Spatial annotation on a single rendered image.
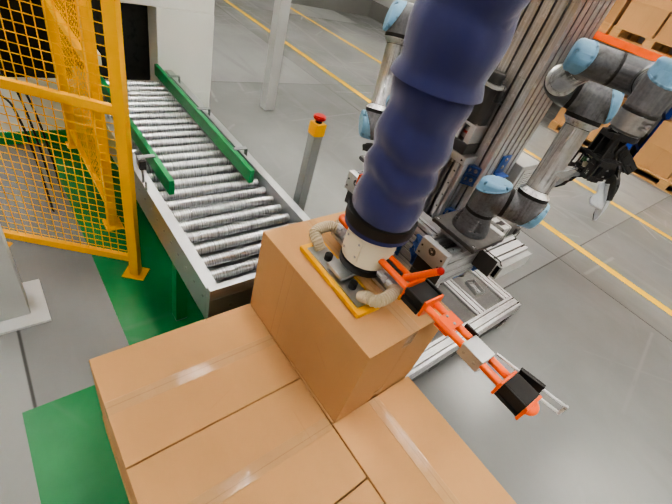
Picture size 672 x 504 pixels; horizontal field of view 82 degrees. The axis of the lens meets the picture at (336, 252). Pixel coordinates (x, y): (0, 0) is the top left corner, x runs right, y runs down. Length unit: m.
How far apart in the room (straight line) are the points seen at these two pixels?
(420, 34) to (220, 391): 1.21
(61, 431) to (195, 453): 0.83
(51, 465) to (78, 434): 0.13
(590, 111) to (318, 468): 1.42
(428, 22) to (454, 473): 1.36
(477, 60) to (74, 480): 1.94
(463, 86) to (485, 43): 0.09
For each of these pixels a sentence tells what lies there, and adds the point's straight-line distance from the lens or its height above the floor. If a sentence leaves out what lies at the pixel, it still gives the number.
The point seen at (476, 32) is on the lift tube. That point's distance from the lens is 0.94.
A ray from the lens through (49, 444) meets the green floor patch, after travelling 2.07.
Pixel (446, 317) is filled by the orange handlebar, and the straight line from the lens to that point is 1.15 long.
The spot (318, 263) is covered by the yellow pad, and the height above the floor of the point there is 0.96.
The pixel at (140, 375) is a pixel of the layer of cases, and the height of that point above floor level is 0.54.
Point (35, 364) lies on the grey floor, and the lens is 2.28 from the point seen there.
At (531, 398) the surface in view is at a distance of 1.11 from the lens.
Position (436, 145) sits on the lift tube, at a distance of 1.02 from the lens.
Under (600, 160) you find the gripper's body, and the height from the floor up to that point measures 1.58.
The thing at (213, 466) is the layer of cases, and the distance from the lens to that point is 1.37.
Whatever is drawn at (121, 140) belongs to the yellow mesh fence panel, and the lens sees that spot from 2.04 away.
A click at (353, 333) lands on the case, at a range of 1.18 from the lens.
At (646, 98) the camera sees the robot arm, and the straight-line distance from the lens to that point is 1.09.
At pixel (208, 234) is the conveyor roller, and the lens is 2.00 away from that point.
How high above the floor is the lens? 1.83
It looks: 39 degrees down
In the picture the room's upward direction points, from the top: 19 degrees clockwise
